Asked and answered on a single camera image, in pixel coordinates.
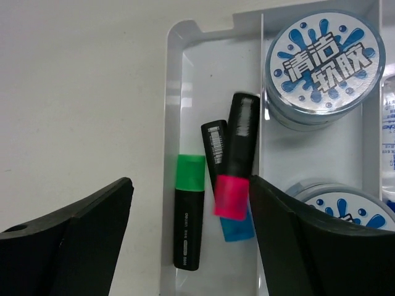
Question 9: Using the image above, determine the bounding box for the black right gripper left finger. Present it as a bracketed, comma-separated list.
[1, 177, 134, 295]

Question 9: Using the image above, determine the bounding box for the white plastic organizer tray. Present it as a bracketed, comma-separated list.
[159, 1, 394, 295]

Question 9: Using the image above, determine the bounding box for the black highlighter pink cap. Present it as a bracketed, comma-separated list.
[214, 92, 260, 221]

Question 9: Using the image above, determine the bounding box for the large blue cleaning gel jar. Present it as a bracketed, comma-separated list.
[264, 9, 386, 131]

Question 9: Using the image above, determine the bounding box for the black highlighter blue cap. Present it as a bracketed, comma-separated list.
[201, 120, 255, 242]

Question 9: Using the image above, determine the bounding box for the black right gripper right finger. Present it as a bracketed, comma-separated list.
[249, 175, 394, 295]

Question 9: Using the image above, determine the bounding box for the black highlighter with barcode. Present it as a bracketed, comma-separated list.
[173, 154, 206, 271]

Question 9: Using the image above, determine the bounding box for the blue spray pen bottle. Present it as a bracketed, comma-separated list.
[381, 75, 395, 211]

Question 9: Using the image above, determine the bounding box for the small blue cleaning gel jar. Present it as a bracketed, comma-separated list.
[286, 179, 394, 231]

